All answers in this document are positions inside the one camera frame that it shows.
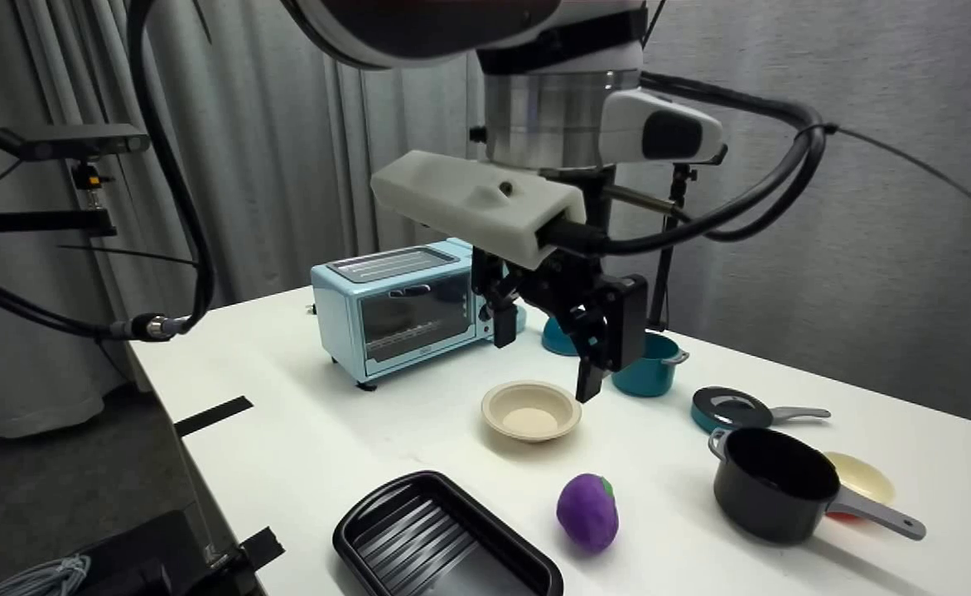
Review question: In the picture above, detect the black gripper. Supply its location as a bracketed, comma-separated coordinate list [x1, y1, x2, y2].
[469, 250, 647, 406]

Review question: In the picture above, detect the purple plushy ball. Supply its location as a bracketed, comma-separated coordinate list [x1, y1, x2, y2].
[555, 475, 619, 558]

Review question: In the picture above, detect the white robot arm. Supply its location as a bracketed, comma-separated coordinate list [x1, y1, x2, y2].
[281, 0, 725, 397]

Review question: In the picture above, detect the white plate bowl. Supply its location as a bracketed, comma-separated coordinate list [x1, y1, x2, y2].
[479, 385, 578, 445]

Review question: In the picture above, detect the cream small plate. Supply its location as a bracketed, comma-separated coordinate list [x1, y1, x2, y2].
[825, 452, 893, 503]

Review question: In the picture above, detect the teal cup behind gripper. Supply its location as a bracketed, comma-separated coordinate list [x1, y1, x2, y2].
[540, 318, 576, 359]

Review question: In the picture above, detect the teal pot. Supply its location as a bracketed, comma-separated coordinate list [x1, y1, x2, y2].
[614, 335, 687, 397]

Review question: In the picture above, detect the light blue toy oven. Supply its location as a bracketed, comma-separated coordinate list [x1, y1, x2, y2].
[310, 240, 492, 388]

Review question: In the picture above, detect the black baking tray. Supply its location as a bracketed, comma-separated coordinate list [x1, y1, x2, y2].
[332, 470, 562, 596]

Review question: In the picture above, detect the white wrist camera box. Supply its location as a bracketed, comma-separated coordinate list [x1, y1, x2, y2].
[372, 150, 587, 268]

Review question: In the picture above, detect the right camera on tripod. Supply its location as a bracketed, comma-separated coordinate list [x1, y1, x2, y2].
[647, 164, 697, 332]

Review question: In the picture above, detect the black saucepan grey handle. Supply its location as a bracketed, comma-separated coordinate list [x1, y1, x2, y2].
[708, 427, 929, 548]

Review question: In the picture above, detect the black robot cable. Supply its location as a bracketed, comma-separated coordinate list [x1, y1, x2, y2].
[0, 0, 217, 345]

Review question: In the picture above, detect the left camera on stand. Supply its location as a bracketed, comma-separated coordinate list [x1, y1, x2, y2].
[0, 122, 150, 236]

